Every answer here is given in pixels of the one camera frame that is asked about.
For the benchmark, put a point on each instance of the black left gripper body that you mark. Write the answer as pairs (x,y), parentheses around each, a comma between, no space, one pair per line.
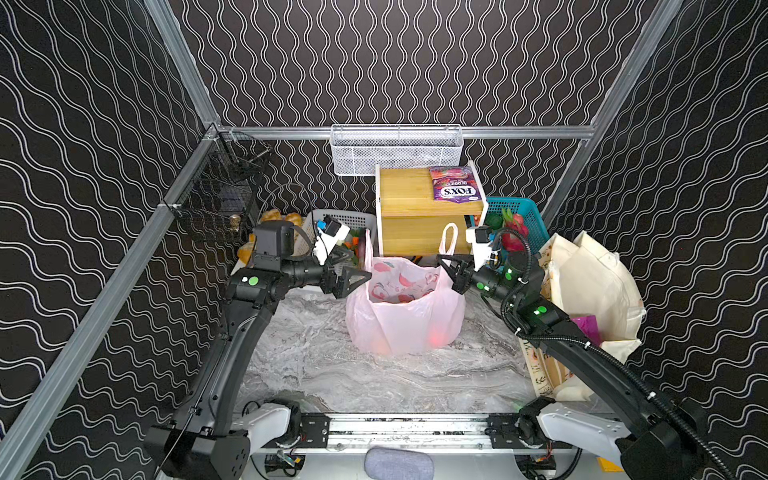
(332,279)

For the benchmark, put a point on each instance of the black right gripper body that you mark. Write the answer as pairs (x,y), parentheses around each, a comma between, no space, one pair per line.
(466,279)

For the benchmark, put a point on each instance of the pink plastic grocery bag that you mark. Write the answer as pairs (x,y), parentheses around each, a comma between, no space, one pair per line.
(403,308)

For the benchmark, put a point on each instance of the cream canvas tote bag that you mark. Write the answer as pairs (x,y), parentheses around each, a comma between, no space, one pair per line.
(582,277)

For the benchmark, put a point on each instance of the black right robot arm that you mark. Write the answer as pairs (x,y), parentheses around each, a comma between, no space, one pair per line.
(655,437)

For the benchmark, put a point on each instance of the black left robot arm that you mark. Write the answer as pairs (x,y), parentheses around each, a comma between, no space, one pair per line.
(203,439)

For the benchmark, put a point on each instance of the white bread tray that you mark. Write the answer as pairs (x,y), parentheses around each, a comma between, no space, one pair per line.
(240,264)

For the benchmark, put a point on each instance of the white plastic vegetable basket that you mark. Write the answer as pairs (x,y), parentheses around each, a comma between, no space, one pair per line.
(358,222)

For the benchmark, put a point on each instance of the pink dragon fruit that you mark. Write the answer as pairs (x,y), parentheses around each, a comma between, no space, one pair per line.
(514,231)

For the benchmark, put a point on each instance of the wooden two-tier shelf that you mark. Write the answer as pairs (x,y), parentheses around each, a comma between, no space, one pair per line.
(412,223)

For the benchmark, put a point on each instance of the purple Fox's candy bag top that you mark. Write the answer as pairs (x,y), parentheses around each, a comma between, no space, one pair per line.
(455,184)

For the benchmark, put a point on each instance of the teal plastic fruit basket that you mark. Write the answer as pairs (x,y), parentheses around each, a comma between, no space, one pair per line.
(538,234)

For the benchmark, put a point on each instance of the grey foam pad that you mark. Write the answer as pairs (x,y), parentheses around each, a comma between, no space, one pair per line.
(394,464)

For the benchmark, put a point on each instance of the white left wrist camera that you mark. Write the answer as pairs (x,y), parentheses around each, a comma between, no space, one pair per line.
(329,233)

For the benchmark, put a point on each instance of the white wire wall basket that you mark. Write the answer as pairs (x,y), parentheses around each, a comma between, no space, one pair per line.
(359,150)

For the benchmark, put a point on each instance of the black wire wall basket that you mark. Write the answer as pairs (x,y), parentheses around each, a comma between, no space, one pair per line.
(219,205)

